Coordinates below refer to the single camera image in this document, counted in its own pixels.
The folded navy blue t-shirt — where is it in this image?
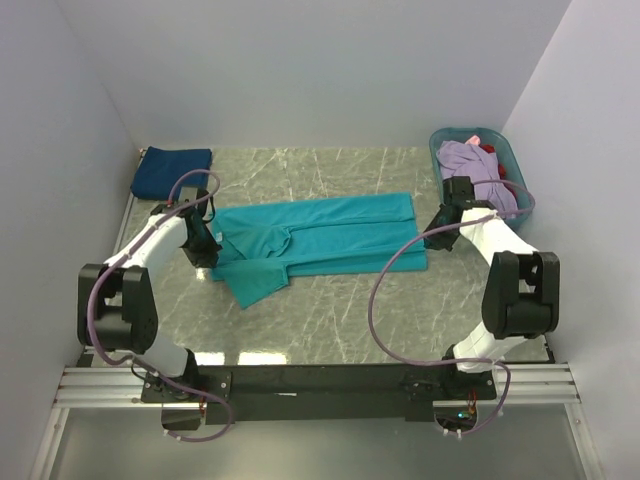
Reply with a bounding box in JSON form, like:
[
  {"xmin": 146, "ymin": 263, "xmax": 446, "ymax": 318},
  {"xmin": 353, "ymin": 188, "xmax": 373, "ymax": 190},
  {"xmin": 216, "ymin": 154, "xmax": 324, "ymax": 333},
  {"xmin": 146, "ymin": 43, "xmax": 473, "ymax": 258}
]
[{"xmin": 131, "ymin": 146, "xmax": 213, "ymax": 200}]

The lavender t-shirt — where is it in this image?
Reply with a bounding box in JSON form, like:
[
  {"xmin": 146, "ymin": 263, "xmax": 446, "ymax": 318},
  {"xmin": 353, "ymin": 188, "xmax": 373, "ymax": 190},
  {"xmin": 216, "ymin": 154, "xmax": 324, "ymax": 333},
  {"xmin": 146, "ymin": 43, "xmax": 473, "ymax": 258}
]
[{"xmin": 436, "ymin": 141, "xmax": 517, "ymax": 211}]

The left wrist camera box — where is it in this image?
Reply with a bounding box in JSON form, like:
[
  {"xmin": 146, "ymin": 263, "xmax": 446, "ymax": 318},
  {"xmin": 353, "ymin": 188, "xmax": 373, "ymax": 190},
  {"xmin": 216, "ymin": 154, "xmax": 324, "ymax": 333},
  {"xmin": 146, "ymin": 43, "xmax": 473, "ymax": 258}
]
[{"xmin": 175, "ymin": 186, "xmax": 209, "ymax": 216}]

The teal plastic laundry basket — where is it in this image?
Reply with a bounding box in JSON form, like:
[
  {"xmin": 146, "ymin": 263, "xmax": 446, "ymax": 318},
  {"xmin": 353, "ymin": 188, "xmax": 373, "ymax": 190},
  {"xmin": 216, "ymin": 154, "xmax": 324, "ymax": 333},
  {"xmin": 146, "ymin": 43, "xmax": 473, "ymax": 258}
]
[{"xmin": 429, "ymin": 127, "xmax": 531, "ymax": 232}]

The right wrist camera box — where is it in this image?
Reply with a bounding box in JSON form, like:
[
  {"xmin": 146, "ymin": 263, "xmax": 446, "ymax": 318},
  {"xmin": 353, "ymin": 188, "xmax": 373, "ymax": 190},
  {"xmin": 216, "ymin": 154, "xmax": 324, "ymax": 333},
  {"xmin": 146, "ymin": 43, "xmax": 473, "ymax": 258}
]
[{"xmin": 442, "ymin": 176, "xmax": 476, "ymax": 206}]

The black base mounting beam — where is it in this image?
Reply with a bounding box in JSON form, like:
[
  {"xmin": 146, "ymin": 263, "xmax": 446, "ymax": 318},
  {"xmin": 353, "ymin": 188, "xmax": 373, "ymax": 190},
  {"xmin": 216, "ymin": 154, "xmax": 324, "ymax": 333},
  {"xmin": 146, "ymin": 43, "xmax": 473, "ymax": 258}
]
[{"xmin": 141, "ymin": 364, "xmax": 497, "ymax": 425}]

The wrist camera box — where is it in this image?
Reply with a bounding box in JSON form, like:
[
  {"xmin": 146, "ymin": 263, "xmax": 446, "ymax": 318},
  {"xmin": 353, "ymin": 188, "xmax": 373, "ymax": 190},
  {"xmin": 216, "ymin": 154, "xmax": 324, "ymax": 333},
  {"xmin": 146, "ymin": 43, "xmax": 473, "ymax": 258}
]
[
  {"xmin": 442, "ymin": 176, "xmax": 476, "ymax": 206},
  {"xmin": 175, "ymin": 186, "xmax": 209, "ymax": 216}
]

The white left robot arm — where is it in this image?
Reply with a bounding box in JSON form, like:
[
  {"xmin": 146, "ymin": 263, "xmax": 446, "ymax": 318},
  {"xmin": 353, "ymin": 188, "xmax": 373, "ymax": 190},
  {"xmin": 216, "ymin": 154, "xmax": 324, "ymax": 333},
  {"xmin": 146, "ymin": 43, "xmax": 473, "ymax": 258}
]
[{"xmin": 77, "ymin": 207, "xmax": 221, "ymax": 402}]

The teal t-shirt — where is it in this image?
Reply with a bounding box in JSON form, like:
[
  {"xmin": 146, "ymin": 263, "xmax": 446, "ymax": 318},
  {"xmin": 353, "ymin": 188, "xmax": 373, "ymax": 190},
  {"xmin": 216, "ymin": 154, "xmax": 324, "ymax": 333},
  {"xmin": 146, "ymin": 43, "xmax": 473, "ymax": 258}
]
[{"xmin": 210, "ymin": 192, "xmax": 428, "ymax": 309}]

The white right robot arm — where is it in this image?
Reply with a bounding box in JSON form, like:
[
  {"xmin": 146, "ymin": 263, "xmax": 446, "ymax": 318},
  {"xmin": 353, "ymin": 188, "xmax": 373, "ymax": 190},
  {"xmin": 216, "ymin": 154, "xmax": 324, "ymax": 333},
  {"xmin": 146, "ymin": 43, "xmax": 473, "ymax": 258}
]
[{"xmin": 424, "ymin": 201, "xmax": 560, "ymax": 399}]

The red garment in basket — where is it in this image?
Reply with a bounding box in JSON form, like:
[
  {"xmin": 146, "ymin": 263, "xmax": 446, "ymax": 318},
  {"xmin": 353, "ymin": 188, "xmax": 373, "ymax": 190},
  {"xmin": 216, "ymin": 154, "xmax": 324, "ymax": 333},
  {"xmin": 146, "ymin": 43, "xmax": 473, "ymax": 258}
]
[{"xmin": 480, "ymin": 144, "xmax": 517, "ymax": 198}]

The pink garment in basket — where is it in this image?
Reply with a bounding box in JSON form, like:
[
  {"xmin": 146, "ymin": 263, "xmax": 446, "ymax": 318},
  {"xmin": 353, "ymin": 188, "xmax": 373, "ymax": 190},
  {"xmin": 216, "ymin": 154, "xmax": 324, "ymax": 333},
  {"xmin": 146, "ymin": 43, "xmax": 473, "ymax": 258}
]
[{"xmin": 466, "ymin": 135, "xmax": 482, "ymax": 146}]

